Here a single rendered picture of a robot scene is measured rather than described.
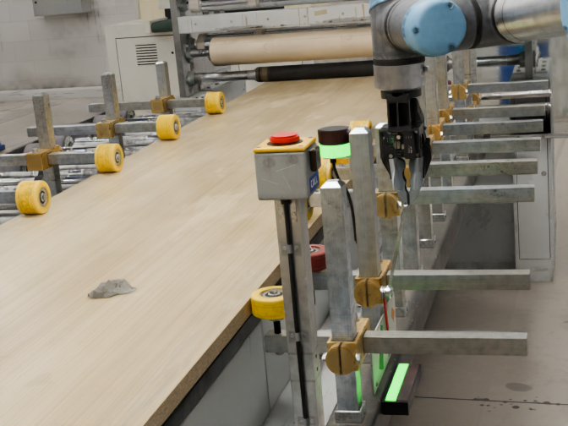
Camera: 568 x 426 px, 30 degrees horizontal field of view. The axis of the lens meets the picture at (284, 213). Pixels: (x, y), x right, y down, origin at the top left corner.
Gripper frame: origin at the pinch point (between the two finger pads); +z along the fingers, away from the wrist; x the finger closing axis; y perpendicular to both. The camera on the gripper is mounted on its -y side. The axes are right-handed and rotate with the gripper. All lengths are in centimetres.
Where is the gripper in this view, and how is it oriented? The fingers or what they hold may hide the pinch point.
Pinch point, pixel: (409, 196)
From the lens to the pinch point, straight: 193.8
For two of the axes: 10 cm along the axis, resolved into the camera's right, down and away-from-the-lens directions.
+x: 9.6, -0.2, -2.6
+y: -2.5, 2.6, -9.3
